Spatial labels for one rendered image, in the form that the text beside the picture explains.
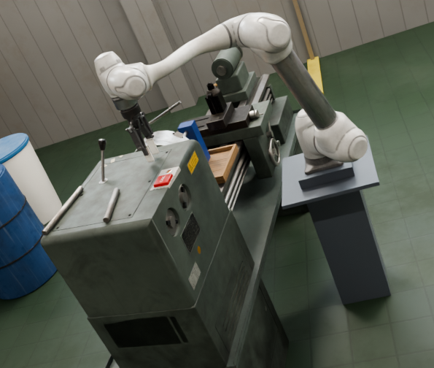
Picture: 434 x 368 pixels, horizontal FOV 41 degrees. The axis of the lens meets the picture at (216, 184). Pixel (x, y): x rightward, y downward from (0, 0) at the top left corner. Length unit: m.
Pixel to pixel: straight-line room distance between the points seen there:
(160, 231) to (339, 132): 0.89
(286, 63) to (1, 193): 2.60
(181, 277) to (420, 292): 1.45
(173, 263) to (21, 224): 2.50
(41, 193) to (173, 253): 3.41
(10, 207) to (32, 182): 0.97
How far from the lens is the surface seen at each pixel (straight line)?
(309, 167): 2.71
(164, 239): 1.98
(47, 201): 5.39
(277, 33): 2.14
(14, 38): 6.87
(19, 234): 4.39
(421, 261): 3.29
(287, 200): 2.66
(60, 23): 6.61
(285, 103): 3.81
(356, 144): 2.43
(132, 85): 1.95
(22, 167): 5.21
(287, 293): 3.33
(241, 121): 3.04
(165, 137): 2.54
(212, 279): 2.28
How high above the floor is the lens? 2.16
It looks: 28 degrees down
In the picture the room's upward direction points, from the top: 24 degrees counter-clockwise
